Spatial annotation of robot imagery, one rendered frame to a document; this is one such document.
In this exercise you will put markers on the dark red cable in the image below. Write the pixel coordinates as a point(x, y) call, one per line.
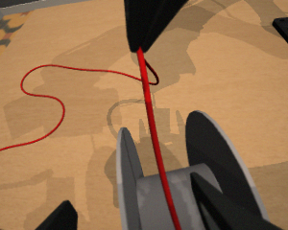
point(152, 126)

